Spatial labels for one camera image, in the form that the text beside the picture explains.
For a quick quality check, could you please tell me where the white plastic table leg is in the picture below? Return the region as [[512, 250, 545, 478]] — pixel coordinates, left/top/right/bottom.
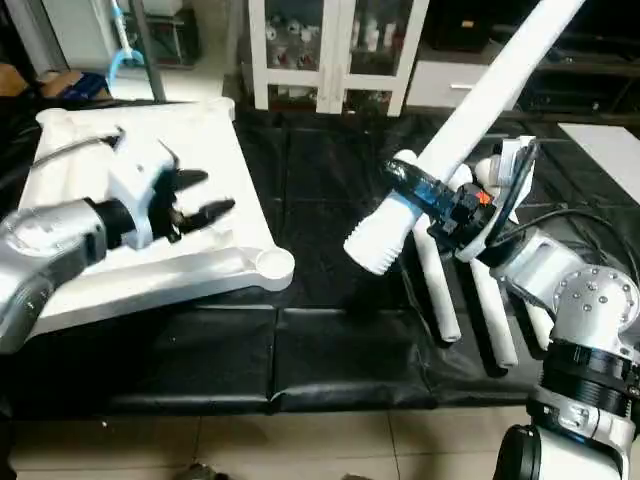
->
[[392, 149, 464, 344], [444, 164, 520, 370], [474, 154, 552, 352], [342, 0, 587, 277]]

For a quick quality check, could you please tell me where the black tv cabinet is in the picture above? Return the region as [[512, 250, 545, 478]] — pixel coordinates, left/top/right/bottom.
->
[[420, 0, 640, 123]]

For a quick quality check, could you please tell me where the grey metal pole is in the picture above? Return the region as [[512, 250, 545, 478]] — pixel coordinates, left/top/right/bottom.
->
[[129, 0, 167, 102]]

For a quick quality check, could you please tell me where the brown cardboard box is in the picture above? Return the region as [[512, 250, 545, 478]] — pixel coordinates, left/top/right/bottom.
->
[[40, 67, 112, 102]]

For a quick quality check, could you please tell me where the white glass door cabinet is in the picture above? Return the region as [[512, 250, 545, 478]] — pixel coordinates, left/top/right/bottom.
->
[[247, 0, 431, 116]]

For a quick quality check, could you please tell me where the black work mat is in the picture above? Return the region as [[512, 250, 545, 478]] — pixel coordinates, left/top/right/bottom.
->
[[0, 95, 640, 417]]

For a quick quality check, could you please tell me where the white flat sheet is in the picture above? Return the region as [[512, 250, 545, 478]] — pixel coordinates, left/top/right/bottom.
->
[[556, 121, 640, 203]]

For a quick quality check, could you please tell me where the white plastic table top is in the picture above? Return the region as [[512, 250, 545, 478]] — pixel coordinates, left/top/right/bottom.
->
[[0, 97, 297, 337]]

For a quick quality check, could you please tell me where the white drawer unit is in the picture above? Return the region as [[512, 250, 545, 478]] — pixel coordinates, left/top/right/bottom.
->
[[405, 60, 483, 110]]

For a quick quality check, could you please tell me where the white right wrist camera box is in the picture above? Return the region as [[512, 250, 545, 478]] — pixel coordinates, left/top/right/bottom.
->
[[489, 135, 542, 223]]

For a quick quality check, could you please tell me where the light blue mop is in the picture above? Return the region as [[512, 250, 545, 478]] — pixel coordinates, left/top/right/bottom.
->
[[107, 0, 142, 73]]

